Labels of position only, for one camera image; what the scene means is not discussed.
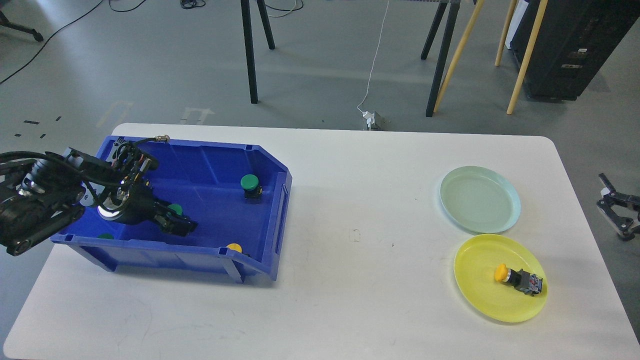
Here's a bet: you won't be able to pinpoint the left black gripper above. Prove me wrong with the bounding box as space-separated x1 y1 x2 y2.
98 187 198 237

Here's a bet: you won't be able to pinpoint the light green plate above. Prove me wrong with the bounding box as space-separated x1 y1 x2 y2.
438 166 522 234

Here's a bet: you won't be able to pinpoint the green push button back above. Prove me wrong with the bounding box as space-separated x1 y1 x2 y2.
240 173 263 200

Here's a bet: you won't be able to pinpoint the white cable with plug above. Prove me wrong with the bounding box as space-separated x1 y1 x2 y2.
356 0 391 131

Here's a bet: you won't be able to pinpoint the yellow push button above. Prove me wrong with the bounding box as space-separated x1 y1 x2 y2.
494 263 544 296
225 243 251 258

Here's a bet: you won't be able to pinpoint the blue plastic bin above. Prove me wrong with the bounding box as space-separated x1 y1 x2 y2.
50 139 292 283

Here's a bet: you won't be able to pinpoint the yellow push button front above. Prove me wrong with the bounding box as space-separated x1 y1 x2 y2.
225 243 251 258

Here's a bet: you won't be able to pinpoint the black stand legs right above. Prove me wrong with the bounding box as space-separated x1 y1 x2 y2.
420 0 460 117

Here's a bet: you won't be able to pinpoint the green push button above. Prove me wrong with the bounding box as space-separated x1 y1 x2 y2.
167 203 184 216
240 173 263 200

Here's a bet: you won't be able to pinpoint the black tripod stand left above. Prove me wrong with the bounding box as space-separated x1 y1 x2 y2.
240 0 275 104

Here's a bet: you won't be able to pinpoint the green push button left corner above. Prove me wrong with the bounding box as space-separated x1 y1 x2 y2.
96 232 115 240

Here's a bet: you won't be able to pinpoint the black floor cable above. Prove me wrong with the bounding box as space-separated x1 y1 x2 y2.
0 0 146 85

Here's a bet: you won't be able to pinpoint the wooden easel legs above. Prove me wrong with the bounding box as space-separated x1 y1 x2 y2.
433 0 548 116

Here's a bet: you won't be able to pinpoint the black cabinet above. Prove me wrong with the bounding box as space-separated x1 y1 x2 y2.
523 0 640 102

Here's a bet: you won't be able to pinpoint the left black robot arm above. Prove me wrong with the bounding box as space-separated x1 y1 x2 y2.
0 135 198 256

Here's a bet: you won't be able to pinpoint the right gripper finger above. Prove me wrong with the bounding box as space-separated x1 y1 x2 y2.
598 173 640 208
599 205 640 242

